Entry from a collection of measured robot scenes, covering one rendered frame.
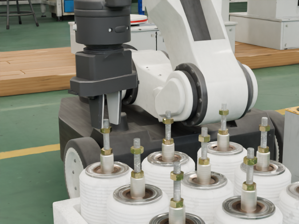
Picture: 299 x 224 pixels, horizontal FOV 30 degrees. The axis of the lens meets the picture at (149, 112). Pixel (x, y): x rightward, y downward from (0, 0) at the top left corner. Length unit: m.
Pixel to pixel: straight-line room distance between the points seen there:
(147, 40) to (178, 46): 1.71
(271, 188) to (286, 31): 2.60
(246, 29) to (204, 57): 2.53
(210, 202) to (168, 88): 0.43
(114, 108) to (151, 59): 0.61
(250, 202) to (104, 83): 0.29
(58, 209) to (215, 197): 0.28
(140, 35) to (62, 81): 0.50
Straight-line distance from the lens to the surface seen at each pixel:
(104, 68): 0.87
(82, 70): 0.88
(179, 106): 1.21
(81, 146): 1.27
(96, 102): 0.90
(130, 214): 0.82
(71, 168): 1.38
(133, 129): 1.32
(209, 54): 1.24
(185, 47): 1.25
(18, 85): 2.71
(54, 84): 2.75
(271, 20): 3.54
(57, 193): 1.53
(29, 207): 1.46
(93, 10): 0.85
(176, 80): 1.21
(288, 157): 1.13
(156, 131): 1.37
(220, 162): 1.02
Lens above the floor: 0.59
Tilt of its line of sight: 15 degrees down
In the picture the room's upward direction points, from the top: 1 degrees counter-clockwise
